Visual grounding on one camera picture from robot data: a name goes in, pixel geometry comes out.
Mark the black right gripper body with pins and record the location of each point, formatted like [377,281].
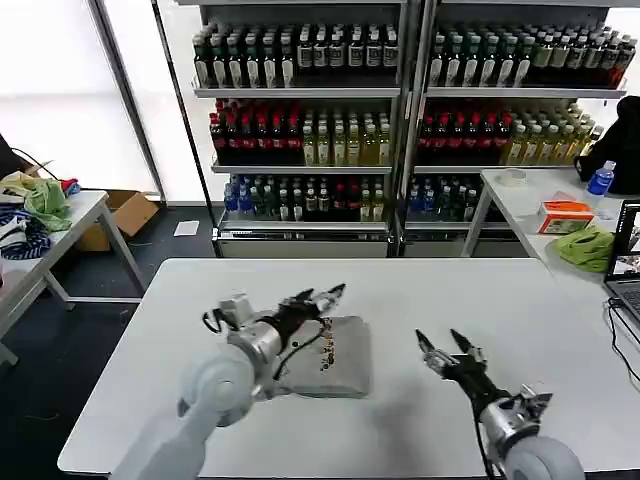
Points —
[470,375]

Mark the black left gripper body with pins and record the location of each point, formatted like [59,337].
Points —
[295,317]

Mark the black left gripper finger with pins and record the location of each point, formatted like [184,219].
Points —
[301,297]
[330,300]

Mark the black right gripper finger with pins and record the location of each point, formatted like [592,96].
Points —
[469,348]
[435,357]

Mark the grey printed t-shirt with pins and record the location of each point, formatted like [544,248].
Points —
[345,360]

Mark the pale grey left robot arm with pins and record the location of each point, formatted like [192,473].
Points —
[220,390]

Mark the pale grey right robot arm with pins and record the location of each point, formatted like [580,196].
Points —
[530,440]

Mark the white paper sheet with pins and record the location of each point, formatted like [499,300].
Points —
[187,228]

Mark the narrow bottle shelf rack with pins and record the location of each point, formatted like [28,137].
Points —
[300,150]

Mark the white side table with laptop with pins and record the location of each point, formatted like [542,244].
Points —
[525,210]

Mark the bright green cloth bundle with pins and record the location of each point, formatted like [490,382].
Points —
[585,250]

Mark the orange white carton box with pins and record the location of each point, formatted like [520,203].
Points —
[567,216]

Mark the grey open laptop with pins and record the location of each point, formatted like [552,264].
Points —
[627,280]

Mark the white tape roll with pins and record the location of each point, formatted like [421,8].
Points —
[513,177]

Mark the brown cardboard box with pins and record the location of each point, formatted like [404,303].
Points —
[130,215]

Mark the wide bottle shelf rack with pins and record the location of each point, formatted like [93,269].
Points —
[500,150]

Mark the thin black slanted pole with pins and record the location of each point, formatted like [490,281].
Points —
[185,130]

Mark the blue capped water bottle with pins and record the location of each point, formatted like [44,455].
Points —
[601,180]

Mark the white side table with clothes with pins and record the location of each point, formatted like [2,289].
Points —
[75,235]

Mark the red blue small cloth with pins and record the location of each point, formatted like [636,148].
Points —
[73,186]

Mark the black bag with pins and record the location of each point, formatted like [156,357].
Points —
[622,145]

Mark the green crumpled garment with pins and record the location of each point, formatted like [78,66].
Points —
[47,202]

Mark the blue white striped garment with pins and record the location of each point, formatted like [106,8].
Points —
[25,237]

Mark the grey window frame post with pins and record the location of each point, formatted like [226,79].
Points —
[127,100]

